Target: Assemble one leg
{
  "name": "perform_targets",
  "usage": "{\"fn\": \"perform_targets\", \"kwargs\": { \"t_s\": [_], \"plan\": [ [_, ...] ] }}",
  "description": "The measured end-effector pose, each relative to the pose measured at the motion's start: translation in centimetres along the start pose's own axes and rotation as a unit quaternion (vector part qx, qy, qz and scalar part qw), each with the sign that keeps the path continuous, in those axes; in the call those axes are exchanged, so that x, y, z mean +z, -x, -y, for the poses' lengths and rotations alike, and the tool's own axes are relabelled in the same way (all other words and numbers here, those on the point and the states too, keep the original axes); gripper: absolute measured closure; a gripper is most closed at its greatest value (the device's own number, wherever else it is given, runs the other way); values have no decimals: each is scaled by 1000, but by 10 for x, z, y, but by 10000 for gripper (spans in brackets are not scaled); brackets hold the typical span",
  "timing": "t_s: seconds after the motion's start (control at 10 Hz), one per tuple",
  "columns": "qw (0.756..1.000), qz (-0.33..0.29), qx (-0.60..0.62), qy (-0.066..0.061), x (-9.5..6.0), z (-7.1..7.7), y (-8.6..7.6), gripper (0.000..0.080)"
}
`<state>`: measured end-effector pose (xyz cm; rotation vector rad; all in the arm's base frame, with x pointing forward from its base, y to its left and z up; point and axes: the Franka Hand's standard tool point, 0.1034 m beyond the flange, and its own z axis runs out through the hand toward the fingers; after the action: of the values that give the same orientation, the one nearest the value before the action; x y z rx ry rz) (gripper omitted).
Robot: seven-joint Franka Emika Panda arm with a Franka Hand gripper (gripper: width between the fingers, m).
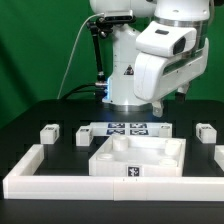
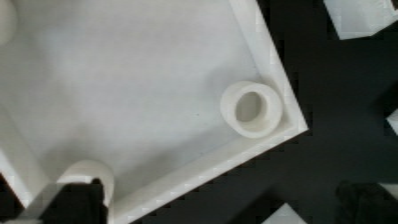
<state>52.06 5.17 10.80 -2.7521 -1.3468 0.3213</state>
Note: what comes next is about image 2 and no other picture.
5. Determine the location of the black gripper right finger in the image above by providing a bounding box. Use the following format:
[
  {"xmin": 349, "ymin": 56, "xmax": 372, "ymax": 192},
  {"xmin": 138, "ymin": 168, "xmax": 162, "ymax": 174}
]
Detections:
[{"xmin": 335, "ymin": 182, "xmax": 398, "ymax": 224}]

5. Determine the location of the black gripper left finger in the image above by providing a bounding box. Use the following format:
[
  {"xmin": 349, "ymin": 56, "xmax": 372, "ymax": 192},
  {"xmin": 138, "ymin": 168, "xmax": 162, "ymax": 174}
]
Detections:
[{"xmin": 40, "ymin": 179, "xmax": 107, "ymax": 224}]

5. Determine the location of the white square tabletop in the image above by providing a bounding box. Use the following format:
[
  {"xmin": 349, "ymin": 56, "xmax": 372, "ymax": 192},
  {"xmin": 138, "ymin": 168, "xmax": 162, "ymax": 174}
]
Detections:
[{"xmin": 0, "ymin": 0, "xmax": 308, "ymax": 224}]

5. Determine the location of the white table leg with tag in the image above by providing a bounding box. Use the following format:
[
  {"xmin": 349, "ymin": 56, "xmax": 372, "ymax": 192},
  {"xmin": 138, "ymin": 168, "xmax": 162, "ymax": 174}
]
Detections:
[
  {"xmin": 386, "ymin": 109, "xmax": 398, "ymax": 135},
  {"xmin": 324, "ymin": 0, "xmax": 398, "ymax": 40},
  {"xmin": 262, "ymin": 203, "xmax": 308, "ymax": 224}
]

